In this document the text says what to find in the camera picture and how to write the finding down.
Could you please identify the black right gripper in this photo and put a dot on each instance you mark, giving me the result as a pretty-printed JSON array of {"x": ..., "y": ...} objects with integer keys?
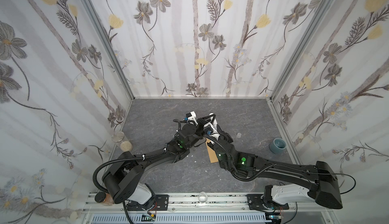
[{"x": 221, "y": 136}]

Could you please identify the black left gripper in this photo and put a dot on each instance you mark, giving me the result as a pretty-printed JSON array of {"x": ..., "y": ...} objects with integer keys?
[{"x": 196, "y": 130}]

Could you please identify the tan paper envelope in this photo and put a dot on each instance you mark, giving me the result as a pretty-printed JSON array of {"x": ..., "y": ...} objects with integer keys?
[{"x": 212, "y": 155}]

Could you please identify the white glue stick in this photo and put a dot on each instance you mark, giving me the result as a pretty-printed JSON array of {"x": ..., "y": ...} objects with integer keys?
[{"x": 213, "y": 120}]

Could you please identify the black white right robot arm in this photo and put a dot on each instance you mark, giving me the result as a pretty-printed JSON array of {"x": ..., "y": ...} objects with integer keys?
[{"x": 318, "y": 182}]

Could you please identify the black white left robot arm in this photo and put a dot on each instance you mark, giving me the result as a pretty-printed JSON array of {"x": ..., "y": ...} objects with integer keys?
[{"x": 120, "y": 178}]

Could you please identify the clear glass dome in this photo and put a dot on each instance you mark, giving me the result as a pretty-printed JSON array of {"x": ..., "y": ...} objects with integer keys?
[{"x": 203, "y": 197}]

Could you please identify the teal ceramic cup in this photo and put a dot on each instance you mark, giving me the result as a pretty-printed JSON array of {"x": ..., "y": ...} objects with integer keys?
[{"x": 277, "y": 146}]

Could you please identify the beige round ball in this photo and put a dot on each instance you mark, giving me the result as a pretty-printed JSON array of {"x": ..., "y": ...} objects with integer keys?
[{"x": 126, "y": 146}]

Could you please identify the clear glass jar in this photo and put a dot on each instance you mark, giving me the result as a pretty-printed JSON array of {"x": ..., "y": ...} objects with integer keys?
[{"x": 118, "y": 137}]

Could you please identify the brown jar black lid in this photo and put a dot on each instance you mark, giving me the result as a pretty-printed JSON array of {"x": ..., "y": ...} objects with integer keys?
[{"x": 104, "y": 199}]

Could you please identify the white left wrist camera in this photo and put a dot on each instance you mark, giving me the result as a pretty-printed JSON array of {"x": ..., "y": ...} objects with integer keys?
[{"x": 191, "y": 118}]

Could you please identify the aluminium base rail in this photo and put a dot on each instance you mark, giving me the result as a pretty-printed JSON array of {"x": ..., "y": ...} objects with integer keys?
[{"x": 189, "y": 203}]

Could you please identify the white vented cable duct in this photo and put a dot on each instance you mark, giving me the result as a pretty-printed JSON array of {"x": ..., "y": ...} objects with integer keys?
[{"x": 183, "y": 218}]

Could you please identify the aluminium corner frame post right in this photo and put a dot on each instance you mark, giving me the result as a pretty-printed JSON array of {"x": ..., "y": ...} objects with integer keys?
[{"x": 318, "y": 16}]

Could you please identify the aluminium corner frame post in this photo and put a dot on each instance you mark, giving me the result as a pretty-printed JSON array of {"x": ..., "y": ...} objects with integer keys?
[
  {"x": 318, "y": 16},
  {"x": 103, "y": 36}
]

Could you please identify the aluminium corner frame post left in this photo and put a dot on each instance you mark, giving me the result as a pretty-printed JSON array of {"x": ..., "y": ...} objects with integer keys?
[{"x": 103, "y": 36}]

